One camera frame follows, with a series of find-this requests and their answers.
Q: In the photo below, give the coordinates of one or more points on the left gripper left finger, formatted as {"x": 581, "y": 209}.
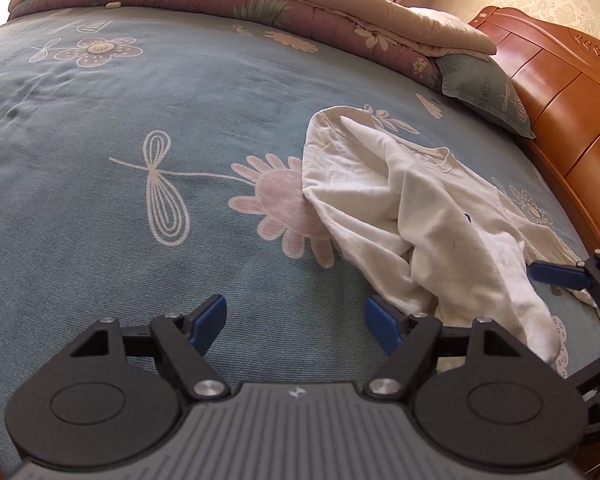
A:
{"x": 178, "y": 344}

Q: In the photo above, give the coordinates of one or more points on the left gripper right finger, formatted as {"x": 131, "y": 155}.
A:
{"x": 412, "y": 343}

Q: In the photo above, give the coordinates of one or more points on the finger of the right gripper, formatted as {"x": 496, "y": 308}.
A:
{"x": 560, "y": 275}

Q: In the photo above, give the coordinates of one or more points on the white printed sweatshirt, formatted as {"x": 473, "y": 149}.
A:
{"x": 453, "y": 239}

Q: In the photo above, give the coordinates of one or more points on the blue patterned bed sheet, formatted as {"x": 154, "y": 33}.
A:
{"x": 150, "y": 159}

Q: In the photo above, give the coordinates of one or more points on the wooden headboard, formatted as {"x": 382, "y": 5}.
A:
{"x": 555, "y": 70}

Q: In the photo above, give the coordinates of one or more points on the green flower pillow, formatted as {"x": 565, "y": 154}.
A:
{"x": 485, "y": 88}

